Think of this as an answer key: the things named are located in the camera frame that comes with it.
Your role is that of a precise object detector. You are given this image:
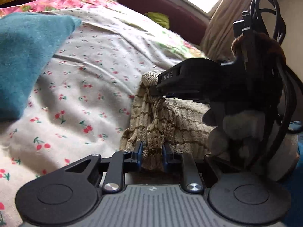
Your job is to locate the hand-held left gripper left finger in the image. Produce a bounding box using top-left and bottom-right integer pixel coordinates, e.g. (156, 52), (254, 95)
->
(64, 141), (144, 193)

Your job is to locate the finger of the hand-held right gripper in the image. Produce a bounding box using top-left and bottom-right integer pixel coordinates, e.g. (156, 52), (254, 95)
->
(149, 86), (166, 98)

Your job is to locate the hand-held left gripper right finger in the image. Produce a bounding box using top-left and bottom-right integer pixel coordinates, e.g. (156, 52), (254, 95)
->
(162, 142), (222, 193)

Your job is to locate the beige striped ribbed sweater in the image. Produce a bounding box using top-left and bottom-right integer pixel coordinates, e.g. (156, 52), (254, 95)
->
(119, 70), (228, 171)

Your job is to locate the person's right forearm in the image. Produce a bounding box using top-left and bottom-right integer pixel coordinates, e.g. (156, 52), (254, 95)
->
(267, 132), (300, 182)

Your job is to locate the person's right hand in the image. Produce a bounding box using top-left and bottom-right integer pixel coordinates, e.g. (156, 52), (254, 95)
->
(203, 102), (268, 168)

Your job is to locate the brown fuzzy cloth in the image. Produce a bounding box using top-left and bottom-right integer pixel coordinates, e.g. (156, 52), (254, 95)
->
(231, 33), (286, 61)

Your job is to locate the beige curtain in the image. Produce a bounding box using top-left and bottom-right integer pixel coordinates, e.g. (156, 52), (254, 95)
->
(201, 0), (261, 61)

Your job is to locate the green cloth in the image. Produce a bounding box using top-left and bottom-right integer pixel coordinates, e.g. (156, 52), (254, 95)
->
(144, 12), (170, 29)

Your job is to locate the blue knit sweater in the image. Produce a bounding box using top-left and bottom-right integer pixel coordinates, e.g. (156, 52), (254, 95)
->
(287, 120), (303, 133)

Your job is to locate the cherry print bedsheet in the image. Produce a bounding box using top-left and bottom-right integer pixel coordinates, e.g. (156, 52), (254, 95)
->
(0, 7), (206, 227)

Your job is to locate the maroon headboard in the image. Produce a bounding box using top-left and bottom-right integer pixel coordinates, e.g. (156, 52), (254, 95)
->
(104, 0), (210, 45)

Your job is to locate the floral bedsheet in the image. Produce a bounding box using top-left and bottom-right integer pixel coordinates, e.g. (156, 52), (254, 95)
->
(0, 0), (209, 61)

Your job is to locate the teal cloth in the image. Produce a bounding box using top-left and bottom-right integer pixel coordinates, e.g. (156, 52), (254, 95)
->
(0, 13), (82, 123)

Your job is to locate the black cable bundle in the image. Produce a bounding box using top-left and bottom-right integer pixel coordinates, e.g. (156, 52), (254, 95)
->
(251, 0), (297, 178)

